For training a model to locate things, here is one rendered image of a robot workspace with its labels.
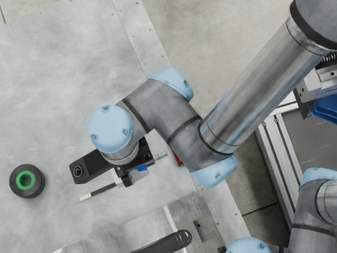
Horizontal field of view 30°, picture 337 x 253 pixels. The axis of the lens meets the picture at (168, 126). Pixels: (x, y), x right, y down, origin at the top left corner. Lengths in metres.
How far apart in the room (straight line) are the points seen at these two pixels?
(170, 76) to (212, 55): 1.40
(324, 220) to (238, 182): 1.29
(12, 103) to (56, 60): 0.16
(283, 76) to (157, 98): 0.25
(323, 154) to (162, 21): 0.84
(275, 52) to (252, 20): 1.63
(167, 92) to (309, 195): 0.30
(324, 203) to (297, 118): 1.18
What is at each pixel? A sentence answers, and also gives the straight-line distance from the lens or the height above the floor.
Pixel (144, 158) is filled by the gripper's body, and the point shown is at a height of 1.06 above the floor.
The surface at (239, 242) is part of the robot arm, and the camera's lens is 1.05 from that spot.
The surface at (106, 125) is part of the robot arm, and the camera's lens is 1.05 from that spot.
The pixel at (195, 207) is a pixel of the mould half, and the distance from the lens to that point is 1.43.
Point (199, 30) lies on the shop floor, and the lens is 2.52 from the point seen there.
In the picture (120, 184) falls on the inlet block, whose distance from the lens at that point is 1.40.
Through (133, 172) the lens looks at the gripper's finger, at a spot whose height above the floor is 1.03.
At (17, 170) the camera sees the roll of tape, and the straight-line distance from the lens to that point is 1.56.
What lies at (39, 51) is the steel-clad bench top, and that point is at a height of 0.80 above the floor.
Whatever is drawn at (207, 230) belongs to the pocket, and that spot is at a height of 0.86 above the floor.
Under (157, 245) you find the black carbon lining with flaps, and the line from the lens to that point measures 1.43.
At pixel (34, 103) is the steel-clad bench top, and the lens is 1.63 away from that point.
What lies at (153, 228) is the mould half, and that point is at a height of 0.89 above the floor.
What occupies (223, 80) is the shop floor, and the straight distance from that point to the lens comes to 2.44.
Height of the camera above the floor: 2.31
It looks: 75 degrees down
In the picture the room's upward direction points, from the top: 11 degrees counter-clockwise
